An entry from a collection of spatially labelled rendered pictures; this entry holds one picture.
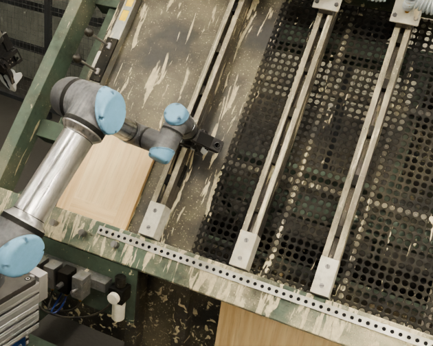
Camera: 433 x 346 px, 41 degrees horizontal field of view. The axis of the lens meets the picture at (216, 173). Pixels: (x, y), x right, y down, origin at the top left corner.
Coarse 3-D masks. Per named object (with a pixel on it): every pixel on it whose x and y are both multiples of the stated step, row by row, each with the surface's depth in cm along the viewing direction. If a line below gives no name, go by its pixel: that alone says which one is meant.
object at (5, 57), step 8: (0, 40) 189; (8, 40) 193; (0, 48) 192; (8, 48) 194; (16, 48) 195; (0, 56) 193; (8, 56) 193; (16, 56) 198; (0, 64) 192; (8, 64) 196
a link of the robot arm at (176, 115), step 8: (176, 104) 186; (168, 112) 185; (176, 112) 185; (184, 112) 185; (168, 120) 185; (176, 120) 184; (184, 120) 186; (192, 120) 193; (176, 128) 186; (184, 128) 188; (192, 128) 194
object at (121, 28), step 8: (136, 0) 244; (128, 8) 244; (136, 8) 246; (128, 16) 242; (120, 24) 242; (128, 24) 243; (112, 32) 242; (120, 32) 241; (120, 40) 241; (120, 48) 243; (112, 56) 238; (112, 64) 240; (104, 72) 237; (104, 80) 238
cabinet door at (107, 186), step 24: (96, 144) 230; (120, 144) 227; (96, 168) 227; (120, 168) 224; (144, 168) 221; (72, 192) 226; (96, 192) 223; (120, 192) 221; (96, 216) 220; (120, 216) 218
